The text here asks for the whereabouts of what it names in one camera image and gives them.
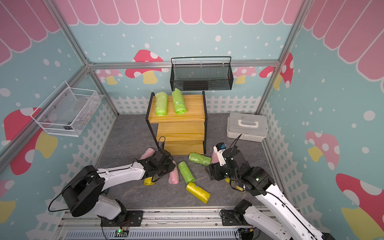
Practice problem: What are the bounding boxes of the pink roll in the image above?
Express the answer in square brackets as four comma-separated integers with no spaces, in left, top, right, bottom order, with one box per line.
[211,150,219,164]
[169,161,180,185]
[140,148,156,160]

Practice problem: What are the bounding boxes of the green roll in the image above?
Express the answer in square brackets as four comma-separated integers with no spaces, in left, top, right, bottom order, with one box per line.
[178,162,196,184]
[155,92,168,117]
[172,88,187,115]
[189,153,212,166]

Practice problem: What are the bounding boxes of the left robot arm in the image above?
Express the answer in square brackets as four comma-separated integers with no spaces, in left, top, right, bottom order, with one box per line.
[58,148,176,227]

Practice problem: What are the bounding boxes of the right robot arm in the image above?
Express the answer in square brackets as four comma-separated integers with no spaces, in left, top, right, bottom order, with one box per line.
[206,141,334,240]

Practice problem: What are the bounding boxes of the wooden three-tier shelf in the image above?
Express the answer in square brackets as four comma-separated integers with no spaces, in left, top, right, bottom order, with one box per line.
[146,92,208,156]

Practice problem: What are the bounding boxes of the yellow roll front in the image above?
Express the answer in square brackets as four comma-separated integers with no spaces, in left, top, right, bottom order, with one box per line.
[186,182,211,204]

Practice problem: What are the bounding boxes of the white plastic storage box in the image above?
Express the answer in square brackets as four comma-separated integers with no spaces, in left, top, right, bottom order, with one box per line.
[227,113,268,142]

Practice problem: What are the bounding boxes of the green circuit board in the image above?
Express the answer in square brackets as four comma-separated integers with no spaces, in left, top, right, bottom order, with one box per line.
[114,229,129,238]

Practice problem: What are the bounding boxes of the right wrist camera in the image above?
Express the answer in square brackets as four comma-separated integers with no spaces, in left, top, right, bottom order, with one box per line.
[213,143,226,167]

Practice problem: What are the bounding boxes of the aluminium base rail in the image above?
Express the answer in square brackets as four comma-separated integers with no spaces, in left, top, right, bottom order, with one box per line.
[51,206,276,240]

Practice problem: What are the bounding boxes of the black wire mesh basket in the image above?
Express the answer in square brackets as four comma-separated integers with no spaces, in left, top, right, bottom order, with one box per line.
[170,56,234,91]

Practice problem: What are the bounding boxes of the white wire mesh basket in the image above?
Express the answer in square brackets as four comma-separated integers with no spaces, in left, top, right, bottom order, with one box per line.
[30,82,104,137]

